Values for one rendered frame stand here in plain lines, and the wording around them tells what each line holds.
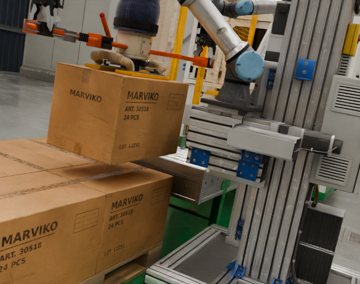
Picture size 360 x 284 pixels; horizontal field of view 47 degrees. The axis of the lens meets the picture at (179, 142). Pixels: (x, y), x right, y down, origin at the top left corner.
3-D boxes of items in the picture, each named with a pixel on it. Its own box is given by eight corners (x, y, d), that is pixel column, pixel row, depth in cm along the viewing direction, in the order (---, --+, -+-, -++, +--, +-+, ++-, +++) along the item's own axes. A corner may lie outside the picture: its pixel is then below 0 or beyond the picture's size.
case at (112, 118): (121, 137, 256) (131, 72, 249) (176, 153, 238) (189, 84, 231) (45, 143, 204) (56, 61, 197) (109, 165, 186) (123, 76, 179)
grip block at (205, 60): (199, 66, 232) (200, 57, 231) (213, 69, 228) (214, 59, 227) (192, 65, 225) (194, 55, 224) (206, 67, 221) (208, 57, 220)
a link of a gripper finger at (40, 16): (41, 30, 167) (50, 9, 164) (30, 28, 161) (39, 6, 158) (37, 27, 168) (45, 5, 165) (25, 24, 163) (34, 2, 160)
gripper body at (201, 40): (194, 44, 220) (198, 21, 218) (201, 47, 228) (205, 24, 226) (207, 46, 216) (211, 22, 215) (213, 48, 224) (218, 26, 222)
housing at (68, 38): (64, 41, 177) (66, 30, 176) (76, 43, 174) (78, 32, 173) (52, 38, 171) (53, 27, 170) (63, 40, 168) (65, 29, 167)
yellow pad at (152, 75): (153, 78, 227) (155, 68, 226) (169, 80, 222) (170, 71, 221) (114, 72, 197) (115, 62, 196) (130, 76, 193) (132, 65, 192)
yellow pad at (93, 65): (125, 72, 236) (127, 63, 235) (140, 75, 231) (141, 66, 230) (84, 66, 206) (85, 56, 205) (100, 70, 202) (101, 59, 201)
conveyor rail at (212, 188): (291, 161, 447) (295, 144, 444) (296, 162, 445) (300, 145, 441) (192, 201, 245) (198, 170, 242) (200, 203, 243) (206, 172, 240)
